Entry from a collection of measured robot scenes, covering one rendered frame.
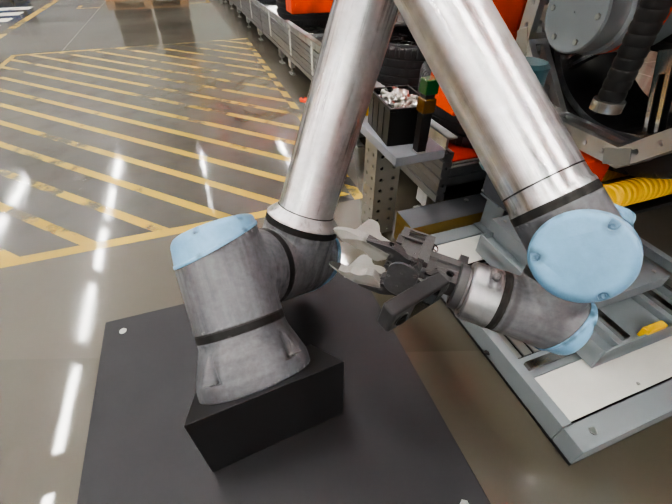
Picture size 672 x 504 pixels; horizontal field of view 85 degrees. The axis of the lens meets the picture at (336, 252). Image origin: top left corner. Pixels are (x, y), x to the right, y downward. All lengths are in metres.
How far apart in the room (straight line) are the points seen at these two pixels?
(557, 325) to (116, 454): 0.71
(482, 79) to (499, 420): 0.89
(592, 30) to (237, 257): 0.69
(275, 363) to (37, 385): 0.91
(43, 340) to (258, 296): 0.99
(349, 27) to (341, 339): 0.58
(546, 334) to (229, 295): 0.45
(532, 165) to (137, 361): 0.77
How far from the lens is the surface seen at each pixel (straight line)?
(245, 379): 0.57
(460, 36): 0.46
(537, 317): 0.57
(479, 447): 1.08
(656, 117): 1.06
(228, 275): 0.58
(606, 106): 0.71
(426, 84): 1.09
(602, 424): 1.14
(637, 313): 1.34
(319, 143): 0.67
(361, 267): 0.61
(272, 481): 0.69
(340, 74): 0.67
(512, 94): 0.43
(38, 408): 1.32
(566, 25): 0.87
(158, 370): 0.84
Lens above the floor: 0.96
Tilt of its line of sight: 41 degrees down
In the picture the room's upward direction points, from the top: straight up
